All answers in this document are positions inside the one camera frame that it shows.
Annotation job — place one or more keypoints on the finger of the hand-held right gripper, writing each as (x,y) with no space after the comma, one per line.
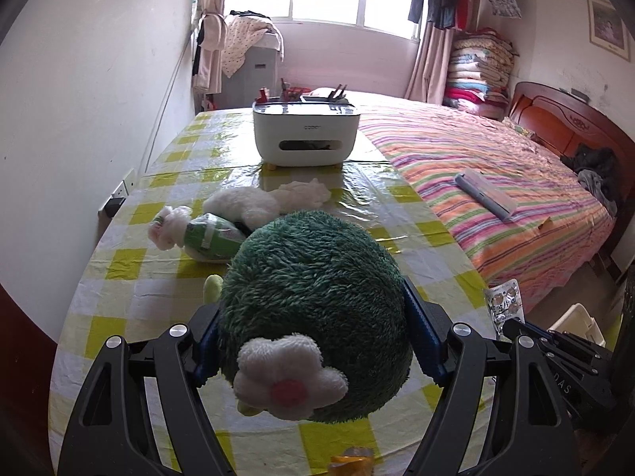
(526,328)

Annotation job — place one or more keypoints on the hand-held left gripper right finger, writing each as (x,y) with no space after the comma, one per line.
(424,337)

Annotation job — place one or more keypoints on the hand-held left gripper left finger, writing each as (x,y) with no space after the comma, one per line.
(204,367)

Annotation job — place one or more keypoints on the silver blister pack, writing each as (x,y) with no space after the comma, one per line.
(506,305)

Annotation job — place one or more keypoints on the white plastic trash bin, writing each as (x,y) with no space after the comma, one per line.
(578,322)

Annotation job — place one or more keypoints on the green plush toy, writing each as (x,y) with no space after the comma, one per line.
(317,302)

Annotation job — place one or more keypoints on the yellow checkered tablecloth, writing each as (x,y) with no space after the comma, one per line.
(149,277)

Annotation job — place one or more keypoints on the green plastic packet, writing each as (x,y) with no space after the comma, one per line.
(213,238)

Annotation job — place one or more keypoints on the white flower plush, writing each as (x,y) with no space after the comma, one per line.
(168,228)

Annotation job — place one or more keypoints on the orange yellow wrapper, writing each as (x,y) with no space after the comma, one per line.
(350,470)

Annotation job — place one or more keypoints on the striped bed sheet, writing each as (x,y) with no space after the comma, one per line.
(486,178)

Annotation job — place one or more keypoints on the white plush toy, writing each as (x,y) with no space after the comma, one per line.
(238,206)

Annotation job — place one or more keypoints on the dark clothes pile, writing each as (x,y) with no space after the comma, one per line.
(593,168)

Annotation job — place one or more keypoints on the black power plug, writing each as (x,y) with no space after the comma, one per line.
(116,206)

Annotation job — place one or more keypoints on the white fluffy cloth piece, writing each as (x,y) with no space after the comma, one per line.
(305,192)

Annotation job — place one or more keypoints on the wooden bed headboard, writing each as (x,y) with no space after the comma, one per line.
(555,114)

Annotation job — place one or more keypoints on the white desktop organizer box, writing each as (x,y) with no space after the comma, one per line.
(302,131)

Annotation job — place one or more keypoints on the stack of folded blankets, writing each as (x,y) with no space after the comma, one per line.
(478,74)

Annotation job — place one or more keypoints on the grey white appliance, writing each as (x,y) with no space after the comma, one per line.
(253,77)

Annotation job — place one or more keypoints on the framed picture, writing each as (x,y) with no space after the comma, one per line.
(607,27)

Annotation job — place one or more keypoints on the hanging light robe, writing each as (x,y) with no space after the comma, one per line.
(208,54)

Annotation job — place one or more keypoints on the wall power socket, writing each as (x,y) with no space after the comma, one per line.
(119,191)

